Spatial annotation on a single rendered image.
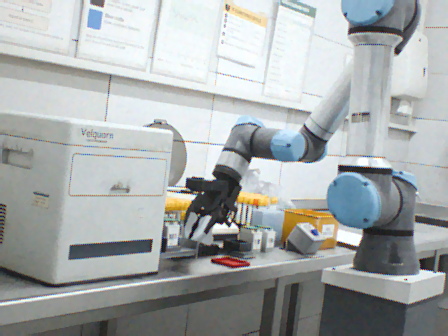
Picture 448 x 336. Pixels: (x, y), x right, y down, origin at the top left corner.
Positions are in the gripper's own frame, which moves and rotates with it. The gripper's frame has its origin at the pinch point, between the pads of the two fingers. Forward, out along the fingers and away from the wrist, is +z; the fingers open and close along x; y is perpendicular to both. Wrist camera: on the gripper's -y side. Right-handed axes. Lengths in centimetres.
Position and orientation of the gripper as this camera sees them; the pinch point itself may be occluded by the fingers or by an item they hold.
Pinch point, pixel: (188, 244)
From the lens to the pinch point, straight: 161.1
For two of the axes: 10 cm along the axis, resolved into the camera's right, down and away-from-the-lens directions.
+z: -4.0, 8.4, -3.5
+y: 4.6, 5.2, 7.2
